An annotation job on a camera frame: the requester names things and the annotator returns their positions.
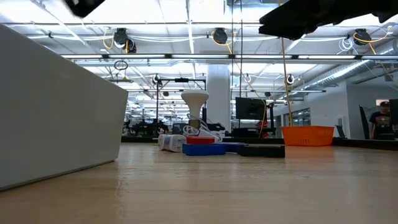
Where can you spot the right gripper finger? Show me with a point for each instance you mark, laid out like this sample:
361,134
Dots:
295,21

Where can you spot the black digital timer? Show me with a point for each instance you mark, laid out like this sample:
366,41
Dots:
262,151

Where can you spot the red square charger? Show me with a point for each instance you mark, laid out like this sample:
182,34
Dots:
200,140

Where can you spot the bright blue digital timer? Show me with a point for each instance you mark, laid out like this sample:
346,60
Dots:
203,149

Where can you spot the purple and white charger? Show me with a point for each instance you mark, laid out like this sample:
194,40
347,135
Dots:
175,143

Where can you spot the black background monitor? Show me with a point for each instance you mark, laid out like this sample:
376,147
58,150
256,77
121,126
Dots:
250,109

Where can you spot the black screen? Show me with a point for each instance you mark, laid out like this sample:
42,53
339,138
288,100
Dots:
394,110

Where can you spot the long ceiling light strip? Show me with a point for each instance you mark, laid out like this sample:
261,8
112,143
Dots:
199,56

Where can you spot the person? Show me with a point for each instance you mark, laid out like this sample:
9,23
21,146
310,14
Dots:
381,121

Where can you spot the orange plastic basket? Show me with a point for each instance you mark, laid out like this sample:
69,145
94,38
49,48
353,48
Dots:
308,136

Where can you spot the grey plastic bin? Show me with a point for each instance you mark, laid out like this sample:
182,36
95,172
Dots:
56,118

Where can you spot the white mushroom-shaped lamp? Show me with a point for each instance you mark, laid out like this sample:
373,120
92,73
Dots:
195,99

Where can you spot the black background rig frame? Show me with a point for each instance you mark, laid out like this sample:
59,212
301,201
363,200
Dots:
157,102

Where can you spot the black table frame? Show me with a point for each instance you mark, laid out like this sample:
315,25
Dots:
357,142

